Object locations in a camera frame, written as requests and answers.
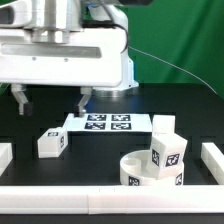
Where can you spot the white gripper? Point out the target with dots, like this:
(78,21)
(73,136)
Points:
(91,58)

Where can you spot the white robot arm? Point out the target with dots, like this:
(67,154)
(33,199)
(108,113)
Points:
(66,43)

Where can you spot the white left fence bar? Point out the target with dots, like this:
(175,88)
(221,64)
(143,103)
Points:
(6,156)

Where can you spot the white fence bar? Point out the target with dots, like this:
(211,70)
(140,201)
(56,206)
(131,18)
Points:
(6,156)
(213,158)
(111,199)

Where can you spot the white right fence bar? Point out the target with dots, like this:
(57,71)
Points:
(213,158)

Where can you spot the white front fence bar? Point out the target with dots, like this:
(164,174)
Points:
(111,199)

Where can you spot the white marker base plate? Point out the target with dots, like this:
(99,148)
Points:
(106,122)

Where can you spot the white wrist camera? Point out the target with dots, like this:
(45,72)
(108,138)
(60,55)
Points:
(16,14)

